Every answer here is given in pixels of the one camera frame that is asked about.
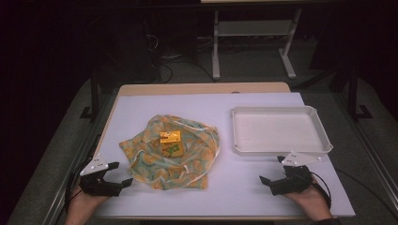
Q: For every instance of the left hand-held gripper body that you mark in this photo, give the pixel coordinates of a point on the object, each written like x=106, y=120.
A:
x=99, y=184

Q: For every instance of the person's right hand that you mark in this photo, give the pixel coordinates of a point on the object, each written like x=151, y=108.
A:
x=308, y=201

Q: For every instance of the white metal stand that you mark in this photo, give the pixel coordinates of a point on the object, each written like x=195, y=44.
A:
x=216, y=47

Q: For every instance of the person's left hand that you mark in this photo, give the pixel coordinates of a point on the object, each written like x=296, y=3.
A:
x=82, y=200

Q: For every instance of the white table mat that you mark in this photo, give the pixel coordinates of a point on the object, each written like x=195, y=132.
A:
x=231, y=181

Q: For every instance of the yellow juice box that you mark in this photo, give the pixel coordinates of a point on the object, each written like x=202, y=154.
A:
x=171, y=142

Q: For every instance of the black metal post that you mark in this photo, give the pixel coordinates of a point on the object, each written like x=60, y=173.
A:
x=353, y=93
x=94, y=93

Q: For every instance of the orange and teal mesh bag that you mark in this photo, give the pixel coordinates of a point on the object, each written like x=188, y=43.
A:
x=150, y=162

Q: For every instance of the white plastic tray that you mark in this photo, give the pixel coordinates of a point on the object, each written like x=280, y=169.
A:
x=278, y=131

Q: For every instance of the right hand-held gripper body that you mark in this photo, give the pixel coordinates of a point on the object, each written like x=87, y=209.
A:
x=294, y=181

